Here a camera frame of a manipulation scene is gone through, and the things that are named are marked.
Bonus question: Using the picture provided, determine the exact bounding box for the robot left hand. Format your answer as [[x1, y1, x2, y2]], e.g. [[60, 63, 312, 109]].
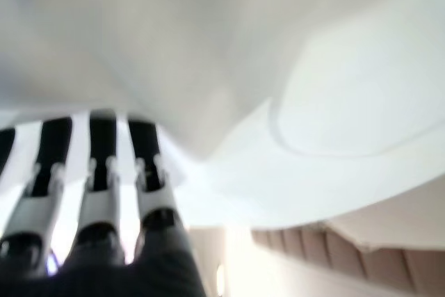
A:
[[0, 109, 209, 297]]

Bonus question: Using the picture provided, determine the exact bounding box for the white duvet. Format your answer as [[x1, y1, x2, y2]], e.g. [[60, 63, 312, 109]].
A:
[[0, 0, 445, 162]]

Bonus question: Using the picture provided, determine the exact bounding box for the brown tufted upholstered headboard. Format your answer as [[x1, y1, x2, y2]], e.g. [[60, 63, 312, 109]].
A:
[[252, 220, 445, 294]]

